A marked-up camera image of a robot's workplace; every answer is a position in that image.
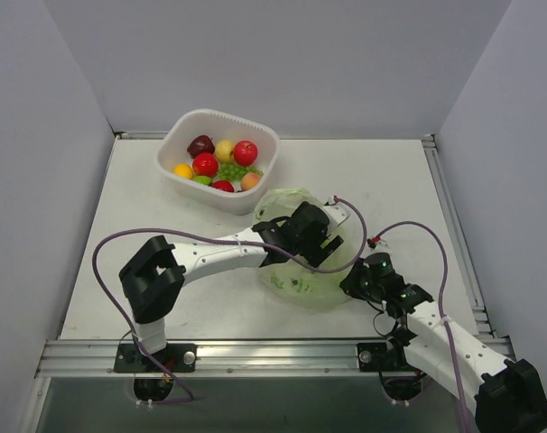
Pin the dark red apple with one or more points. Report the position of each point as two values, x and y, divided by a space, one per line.
200 144

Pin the small red fruit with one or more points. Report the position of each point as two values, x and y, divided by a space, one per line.
223 185

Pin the green fruit in basket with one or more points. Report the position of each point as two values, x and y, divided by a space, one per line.
203 180

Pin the green grape bunch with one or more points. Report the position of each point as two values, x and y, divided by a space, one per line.
233 172

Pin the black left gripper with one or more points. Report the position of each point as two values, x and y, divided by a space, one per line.
327 248

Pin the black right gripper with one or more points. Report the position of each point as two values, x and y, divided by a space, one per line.
354 283

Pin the light green plastic bag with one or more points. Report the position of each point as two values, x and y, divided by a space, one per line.
290 281

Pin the white plastic basket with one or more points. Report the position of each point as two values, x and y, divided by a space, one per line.
217 125

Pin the orange fruit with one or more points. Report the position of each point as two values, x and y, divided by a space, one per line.
184 170

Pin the front aluminium mounting rail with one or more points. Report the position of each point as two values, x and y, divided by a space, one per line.
205 358

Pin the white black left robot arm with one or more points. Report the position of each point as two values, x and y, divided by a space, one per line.
153 278

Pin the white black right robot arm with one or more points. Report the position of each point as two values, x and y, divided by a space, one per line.
502 395

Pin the aluminium table frame rail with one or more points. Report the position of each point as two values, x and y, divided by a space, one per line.
457 238

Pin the small peach in basket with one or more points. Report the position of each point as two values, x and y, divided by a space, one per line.
250 181

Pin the red apple from bag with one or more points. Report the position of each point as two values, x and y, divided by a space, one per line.
245 153

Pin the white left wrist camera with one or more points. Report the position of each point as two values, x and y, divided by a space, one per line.
337 213

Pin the bright red apple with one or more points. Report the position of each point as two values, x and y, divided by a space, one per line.
205 164

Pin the yellow pear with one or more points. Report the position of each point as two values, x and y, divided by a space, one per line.
224 151

